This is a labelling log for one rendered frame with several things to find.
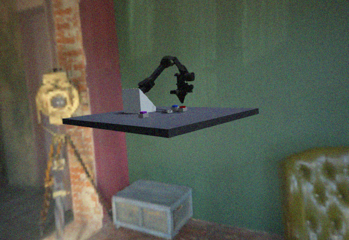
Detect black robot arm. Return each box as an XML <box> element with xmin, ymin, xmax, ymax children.
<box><xmin>138</xmin><ymin>56</ymin><xmax>195</xmax><ymax>94</ymax></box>

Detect blue button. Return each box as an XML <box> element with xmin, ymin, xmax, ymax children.
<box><xmin>171</xmin><ymin>105</ymin><xmax>179</xmax><ymax>111</ymax></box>

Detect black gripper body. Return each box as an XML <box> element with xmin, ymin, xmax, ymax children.
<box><xmin>170</xmin><ymin>82</ymin><xmax>192</xmax><ymax>94</ymax></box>

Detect purple button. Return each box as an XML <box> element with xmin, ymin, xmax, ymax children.
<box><xmin>138</xmin><ymin>111</ymin><xmax>149</xmax><ymax>118</ymax></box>

